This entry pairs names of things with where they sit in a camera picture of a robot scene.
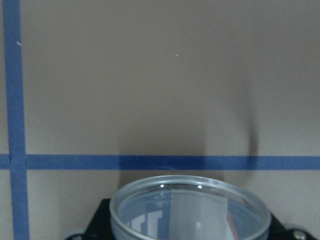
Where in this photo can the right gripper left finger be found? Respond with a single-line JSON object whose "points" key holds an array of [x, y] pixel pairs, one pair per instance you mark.
{"points": [[99, 227]]}

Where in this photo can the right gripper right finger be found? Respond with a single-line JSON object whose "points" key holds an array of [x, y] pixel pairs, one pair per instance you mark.
{"points": [[277, 231]]}

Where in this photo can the clear tennis ball can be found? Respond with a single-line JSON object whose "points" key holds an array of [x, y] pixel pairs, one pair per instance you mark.
{"points": [[186, 207]]}

